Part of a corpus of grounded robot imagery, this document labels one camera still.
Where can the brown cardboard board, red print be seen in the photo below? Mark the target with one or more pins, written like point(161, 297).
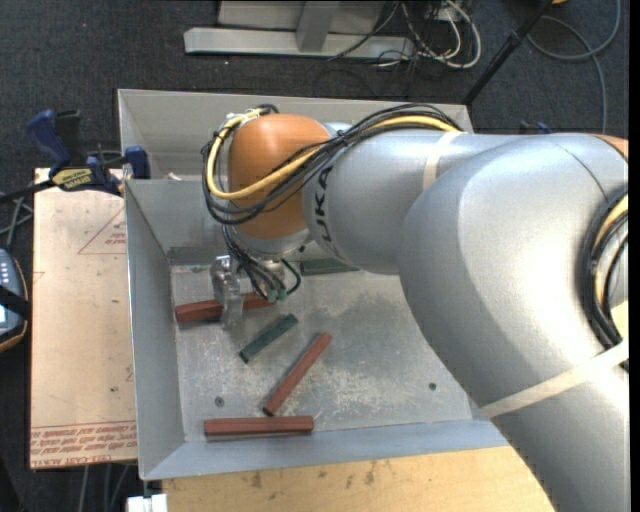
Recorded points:
point(80, 320)

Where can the red-brown flat block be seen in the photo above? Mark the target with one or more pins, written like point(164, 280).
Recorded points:
point(195, 310)
point(297, 375)
point(257, 427)

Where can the dark green flat block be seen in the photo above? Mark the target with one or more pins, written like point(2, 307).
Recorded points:
point(325, 266)
point(269, 337)

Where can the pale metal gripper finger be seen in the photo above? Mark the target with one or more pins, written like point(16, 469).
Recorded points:
point(237, 310)
point(225, 307)

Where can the grey metal bin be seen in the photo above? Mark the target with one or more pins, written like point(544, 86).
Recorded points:
point(360, 345)

